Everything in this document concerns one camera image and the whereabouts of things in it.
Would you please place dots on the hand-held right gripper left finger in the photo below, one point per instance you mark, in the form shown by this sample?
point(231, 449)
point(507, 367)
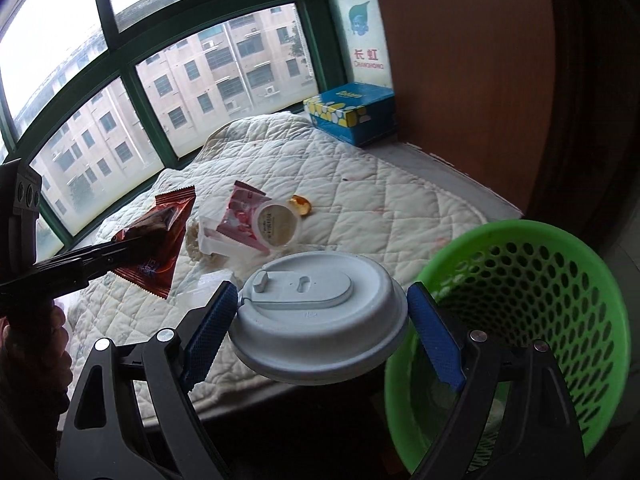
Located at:
point(210, 330)

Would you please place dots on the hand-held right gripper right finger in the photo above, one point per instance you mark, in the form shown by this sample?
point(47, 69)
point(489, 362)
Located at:
point(432, 340)

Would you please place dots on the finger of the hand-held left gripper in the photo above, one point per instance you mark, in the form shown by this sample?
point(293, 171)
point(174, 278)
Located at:
point(100, 252)
point(45, 285)

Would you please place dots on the clear plastic wrapper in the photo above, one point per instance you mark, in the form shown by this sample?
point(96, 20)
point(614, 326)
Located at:
point(212, 282)

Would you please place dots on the red snack wrapper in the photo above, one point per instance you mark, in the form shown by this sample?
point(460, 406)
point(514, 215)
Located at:
point(172, 215)

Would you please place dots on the white plastic cup lid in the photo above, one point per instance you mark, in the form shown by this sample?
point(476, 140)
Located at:
point(320, 330)

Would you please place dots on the green perforated plastic basket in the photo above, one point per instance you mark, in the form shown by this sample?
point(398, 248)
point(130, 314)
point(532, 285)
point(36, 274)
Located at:
point(500, 240)

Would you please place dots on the orange peel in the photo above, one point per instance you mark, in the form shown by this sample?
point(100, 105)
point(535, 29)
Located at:
point(301, 205)

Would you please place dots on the person's left hand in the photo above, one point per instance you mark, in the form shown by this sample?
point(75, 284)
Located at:
point(35, 355)

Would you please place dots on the white plastic packaging piece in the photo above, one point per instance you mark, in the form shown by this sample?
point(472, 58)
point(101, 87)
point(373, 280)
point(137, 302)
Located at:
point(212, 240)

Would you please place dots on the pink snack wrapper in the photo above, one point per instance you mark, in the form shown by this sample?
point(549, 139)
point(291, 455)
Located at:
point(240, 215)

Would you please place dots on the white quilted mat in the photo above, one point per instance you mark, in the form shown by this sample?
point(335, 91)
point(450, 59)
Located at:
point(360, 200)

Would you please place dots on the blue yellow tissue box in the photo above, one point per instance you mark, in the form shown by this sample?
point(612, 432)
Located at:
point(345, 110)

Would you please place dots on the brown wooden cabinet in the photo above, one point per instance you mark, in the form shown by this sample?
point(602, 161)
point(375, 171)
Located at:
point(465, 70)

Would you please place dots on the white printed cardboard box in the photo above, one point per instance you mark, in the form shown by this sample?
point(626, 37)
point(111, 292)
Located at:
point(362, 35)

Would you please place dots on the green window frame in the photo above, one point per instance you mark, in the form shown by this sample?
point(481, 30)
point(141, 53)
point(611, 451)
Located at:
point(122, 52)

